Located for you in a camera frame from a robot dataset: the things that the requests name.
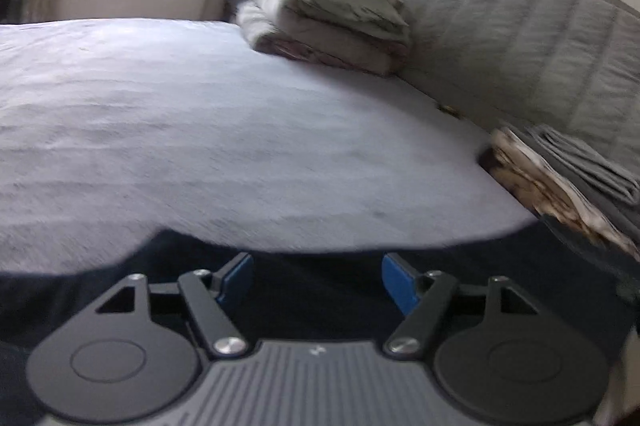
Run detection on small brown object on bed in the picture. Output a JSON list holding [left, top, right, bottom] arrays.
[[437, 104, 461, 118]]

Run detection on stack of folded clothes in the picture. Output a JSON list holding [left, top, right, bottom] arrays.
[[478, 125, 639, 261]]

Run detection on grey quilted headboard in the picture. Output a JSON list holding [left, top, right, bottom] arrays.
[[400, 0, 639, 170]]

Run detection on dark blue jeans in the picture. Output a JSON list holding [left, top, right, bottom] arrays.
[[1, 222, 632, 425]]

